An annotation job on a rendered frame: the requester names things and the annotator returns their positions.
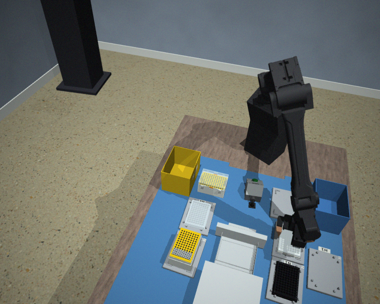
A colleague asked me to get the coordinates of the yellow open-top bin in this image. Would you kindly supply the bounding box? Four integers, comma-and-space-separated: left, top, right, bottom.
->
161, 146, 201, 197

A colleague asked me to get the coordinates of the blue open-top bin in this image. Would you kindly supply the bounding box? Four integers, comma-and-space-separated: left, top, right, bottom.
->
312, 178, 350, 235

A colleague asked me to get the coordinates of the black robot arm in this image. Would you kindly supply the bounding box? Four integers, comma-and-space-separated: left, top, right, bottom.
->
258, 56, 321, 249

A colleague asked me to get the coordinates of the blue bench mat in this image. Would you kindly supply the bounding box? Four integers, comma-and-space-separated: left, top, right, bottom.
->
104, 156, 346, 304

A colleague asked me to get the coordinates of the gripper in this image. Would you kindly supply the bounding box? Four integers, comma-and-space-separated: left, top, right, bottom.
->
276, 214, 315, 243

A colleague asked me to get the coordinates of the white label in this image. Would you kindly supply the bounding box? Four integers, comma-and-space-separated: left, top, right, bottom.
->
318, 246, 330, 254

